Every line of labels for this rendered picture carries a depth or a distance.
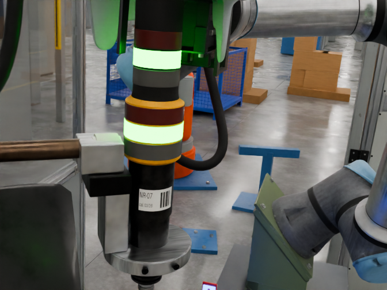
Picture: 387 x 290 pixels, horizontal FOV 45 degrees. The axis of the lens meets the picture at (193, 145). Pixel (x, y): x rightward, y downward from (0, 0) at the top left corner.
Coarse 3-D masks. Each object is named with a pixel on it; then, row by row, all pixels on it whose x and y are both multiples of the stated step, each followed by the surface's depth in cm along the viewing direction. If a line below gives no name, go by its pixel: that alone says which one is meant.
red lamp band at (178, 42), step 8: (136, 32) 31; (144, 32) 31; (152, 32) 31; (160, 32) 31; (168, 32) 31; (176, 32) 31; (136, 40) 31; (144, 40) 31; (152, 40) 31; (160, 40) 31; (168, 40) 31; (176, 40) 31; (152, 48) 31; (160, 48) 31; (168, 48) 31; (176, 48) 32
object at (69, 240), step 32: (0, 192) 46; (32, 192) 47; (64, 192) 50; (0, 224) 44; (32, 224) 46; (64, 224) 47; (0, 256) 43; (32, 256) 44; (64, 256) 45; (0, 288) 41; (32, 288) 43; (64, 288) 44
